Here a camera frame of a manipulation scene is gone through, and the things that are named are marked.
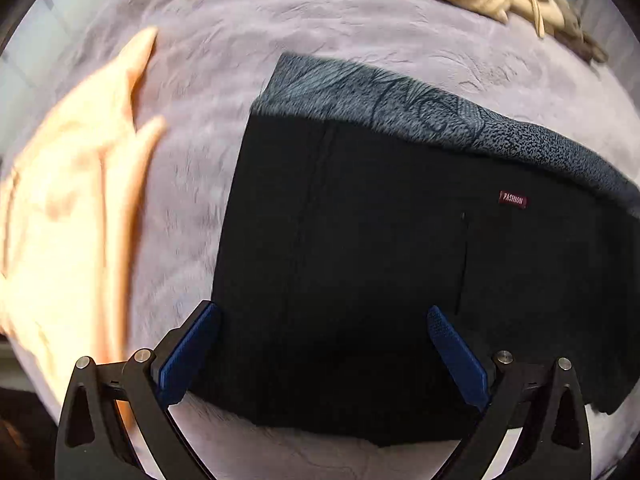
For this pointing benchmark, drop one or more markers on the brown garment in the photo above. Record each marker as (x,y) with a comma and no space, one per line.
(565,15)

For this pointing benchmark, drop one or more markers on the purple embossed blanket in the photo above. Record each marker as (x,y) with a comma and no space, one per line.
(200,85)

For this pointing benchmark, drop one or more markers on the orange cloth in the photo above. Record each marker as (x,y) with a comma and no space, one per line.
(65,210)

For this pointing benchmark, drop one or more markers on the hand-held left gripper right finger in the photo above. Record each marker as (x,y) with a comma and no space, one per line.
(457,355)

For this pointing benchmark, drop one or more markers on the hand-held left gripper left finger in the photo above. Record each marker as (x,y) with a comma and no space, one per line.
(186,347)

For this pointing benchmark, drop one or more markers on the black pants with patterned lining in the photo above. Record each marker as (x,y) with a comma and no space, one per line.
(350,240)

